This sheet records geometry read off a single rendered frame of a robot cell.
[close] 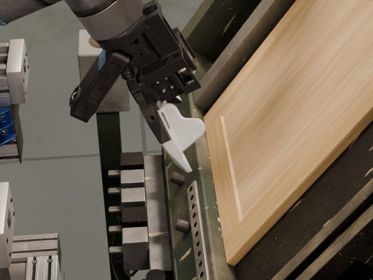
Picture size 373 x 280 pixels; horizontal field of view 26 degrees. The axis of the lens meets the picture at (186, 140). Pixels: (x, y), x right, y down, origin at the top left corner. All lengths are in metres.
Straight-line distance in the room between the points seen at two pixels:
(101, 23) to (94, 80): 0.09
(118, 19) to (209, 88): 0.90
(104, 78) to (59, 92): 2.45
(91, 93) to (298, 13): 0.73
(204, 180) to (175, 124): 0.64
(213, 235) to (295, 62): 0.37
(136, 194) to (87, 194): 1.14
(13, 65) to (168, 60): 0.90
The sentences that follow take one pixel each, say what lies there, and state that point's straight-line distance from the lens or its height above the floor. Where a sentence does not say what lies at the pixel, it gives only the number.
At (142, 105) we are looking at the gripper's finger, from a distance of 1.00.
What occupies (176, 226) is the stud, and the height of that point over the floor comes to 0.87.
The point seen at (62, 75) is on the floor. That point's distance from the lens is 3.54.
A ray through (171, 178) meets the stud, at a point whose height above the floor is 0.87.
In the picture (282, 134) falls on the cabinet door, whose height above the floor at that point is 1.07.
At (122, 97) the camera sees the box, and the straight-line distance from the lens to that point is 2.05.
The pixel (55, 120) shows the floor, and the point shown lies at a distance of 3.30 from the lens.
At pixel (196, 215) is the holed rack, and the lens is 1.59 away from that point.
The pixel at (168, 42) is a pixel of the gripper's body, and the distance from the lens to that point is 0.99.
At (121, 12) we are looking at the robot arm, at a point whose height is 1.54.
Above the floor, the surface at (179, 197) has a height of 0.84.
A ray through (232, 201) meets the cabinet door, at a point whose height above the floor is 0.93.
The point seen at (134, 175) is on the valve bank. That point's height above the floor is 0.76.
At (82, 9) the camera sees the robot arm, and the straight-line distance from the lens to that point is 0.94.
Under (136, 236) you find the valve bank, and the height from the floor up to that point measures 0.76.
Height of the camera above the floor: 2.02
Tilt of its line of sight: 40 degrees down
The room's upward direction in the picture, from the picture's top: straight up
